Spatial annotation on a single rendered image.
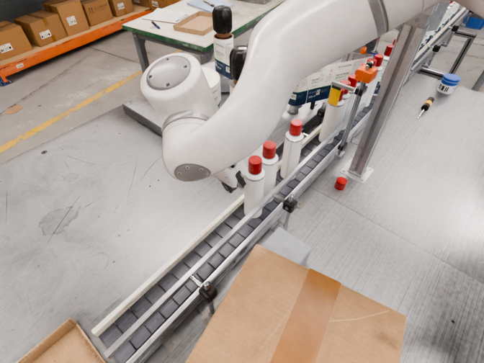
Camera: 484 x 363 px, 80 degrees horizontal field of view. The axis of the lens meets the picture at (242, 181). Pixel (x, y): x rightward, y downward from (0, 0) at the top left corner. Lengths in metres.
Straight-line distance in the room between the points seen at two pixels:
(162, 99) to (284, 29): 0.16
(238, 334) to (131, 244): 0.52
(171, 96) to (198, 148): 0.08
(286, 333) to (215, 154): 0.26
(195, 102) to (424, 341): 0.71
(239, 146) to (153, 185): 0.69
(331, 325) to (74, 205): 0.84
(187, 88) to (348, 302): 0.37
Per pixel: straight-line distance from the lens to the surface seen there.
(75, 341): 0.82
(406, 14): 0.38
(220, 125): 0.33
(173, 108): 0.39
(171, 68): 0.40
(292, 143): 0.82
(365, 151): 1.00
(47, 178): 1.19
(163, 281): 0.75
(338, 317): 0.47
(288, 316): 0.45
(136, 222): 0.93
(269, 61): 0.35
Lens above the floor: 1.54
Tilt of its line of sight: 47 degrees down
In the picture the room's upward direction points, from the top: straight up
